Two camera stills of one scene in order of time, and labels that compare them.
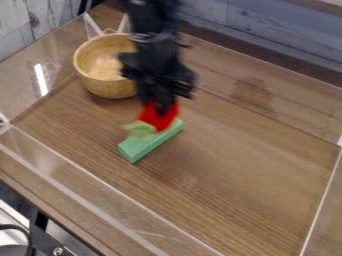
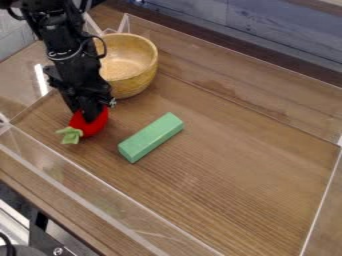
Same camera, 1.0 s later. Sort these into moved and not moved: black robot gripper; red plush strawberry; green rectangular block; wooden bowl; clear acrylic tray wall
Moved: black robot gripper; red plush strawberry
Not moved: green rectangular block; wooden bowl; clear acrylic tray wall
